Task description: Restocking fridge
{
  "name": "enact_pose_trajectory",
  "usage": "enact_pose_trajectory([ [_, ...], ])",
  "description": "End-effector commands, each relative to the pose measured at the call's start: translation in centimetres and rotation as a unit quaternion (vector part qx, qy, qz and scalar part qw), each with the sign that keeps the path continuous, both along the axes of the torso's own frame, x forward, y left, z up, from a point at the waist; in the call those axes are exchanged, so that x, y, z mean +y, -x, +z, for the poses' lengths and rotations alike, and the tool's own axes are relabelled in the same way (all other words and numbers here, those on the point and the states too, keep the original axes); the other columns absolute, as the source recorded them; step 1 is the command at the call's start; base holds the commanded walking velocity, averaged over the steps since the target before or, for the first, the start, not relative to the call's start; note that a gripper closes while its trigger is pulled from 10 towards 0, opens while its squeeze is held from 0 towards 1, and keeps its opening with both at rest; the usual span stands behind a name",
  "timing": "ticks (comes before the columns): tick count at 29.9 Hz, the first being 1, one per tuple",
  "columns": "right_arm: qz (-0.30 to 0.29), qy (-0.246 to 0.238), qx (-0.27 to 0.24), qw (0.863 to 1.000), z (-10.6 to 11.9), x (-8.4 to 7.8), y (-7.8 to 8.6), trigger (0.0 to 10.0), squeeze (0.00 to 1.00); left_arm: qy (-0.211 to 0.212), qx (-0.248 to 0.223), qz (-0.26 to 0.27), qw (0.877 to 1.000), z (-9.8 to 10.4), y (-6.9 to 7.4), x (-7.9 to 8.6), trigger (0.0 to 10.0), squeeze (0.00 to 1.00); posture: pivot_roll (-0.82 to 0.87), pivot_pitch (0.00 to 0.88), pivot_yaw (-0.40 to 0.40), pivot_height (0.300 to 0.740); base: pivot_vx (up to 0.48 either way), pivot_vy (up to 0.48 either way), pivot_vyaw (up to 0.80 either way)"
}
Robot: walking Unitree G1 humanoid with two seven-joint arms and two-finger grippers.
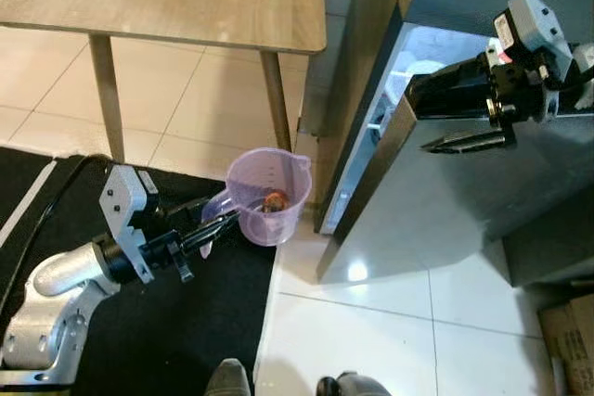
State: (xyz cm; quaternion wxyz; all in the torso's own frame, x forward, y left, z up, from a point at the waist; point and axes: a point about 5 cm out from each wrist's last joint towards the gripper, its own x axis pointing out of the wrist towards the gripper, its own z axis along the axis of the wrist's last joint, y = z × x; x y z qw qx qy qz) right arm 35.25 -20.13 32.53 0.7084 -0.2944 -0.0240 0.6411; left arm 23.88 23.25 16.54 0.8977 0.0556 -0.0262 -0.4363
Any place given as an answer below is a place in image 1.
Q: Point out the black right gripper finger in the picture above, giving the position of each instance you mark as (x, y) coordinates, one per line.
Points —
(473, 142)
(450, 90)

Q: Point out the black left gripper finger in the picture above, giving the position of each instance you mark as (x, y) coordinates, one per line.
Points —
(221, 236)
(218, 222)

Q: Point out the purple plastic measuring jug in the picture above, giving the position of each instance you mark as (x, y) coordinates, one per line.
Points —
(278, 229)

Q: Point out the reddish brown food item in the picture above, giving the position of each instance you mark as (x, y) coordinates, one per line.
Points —
(276, 199)

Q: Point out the large black floor mat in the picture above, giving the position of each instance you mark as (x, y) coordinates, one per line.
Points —
(186, 322)
(14, 173)

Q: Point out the printed cardboard box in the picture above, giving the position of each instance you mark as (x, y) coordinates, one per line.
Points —
(566, 350)

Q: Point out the grey left robot leg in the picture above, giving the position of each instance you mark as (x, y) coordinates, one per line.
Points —
(227, 382)

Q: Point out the white floor tape strip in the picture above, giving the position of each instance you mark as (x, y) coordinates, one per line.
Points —
(28, 199)

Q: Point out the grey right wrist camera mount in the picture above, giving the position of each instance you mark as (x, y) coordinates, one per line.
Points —
(538, 30)

